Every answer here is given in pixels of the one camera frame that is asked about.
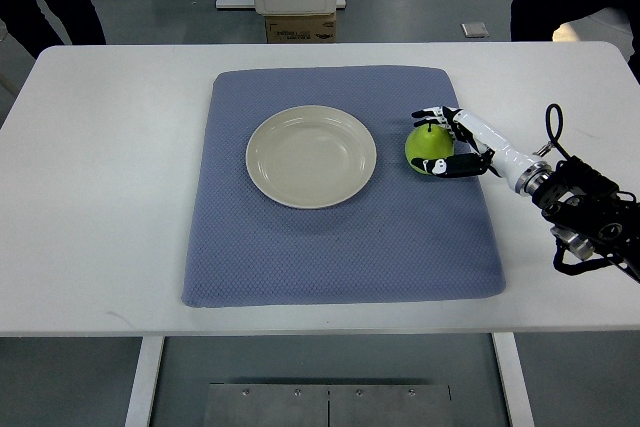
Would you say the cream round plate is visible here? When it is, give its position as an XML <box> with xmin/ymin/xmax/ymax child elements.
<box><xmin>245</xmin><ymin>105</ymin><xmax>377</xmax><ymax>210</ymax></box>

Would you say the brown cardboard box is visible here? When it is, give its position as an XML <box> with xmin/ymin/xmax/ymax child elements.
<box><xmin>264</xmin><ymin>13</ymin><xmax>337</xmax><ymax>44</ymax></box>

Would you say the white table leg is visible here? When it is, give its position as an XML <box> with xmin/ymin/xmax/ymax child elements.
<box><xmin>124</xmin><ymin>336</ymin><xmax>165</xmax><ymax>427</ymax></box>
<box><xmin>491</xmin><ymin>332</ymin><xmax>535</xmax><ymax>427</ymax></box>

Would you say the blue woven table mat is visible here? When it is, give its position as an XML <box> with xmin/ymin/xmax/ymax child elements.
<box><xmin>182</xmin><ymin>66</ymin><xmax>506</xmax><ymax>307</ymax></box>

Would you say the small grey floor plate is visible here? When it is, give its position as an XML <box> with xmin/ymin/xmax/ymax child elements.
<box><xmin>460</xmin><ymin>22</ymin><xmax>489</xmax><ymax>38</ymax></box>

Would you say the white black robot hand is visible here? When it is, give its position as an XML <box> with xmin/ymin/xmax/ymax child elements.
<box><xmin>411</xmin><ymin>106</ymin><xmax>552</xmax><ymax>196</ymax></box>

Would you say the white right table leg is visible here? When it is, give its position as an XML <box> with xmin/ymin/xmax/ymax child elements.
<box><xmin>491</xmin><ymin>332</ymin><xmax>535</xmax><ymax>427</ymax></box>

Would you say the white left table leg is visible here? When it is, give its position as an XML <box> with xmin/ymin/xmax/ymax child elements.
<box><xmin>124</xmin><ymin>336</ymin><xmax>165</xmax><ymax>427</ymax></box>

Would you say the green pear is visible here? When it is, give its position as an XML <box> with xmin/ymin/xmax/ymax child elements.
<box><xmin>404</xmin><ymin>124</ymin><xmax>454</xmax><ymax>174</ymax></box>

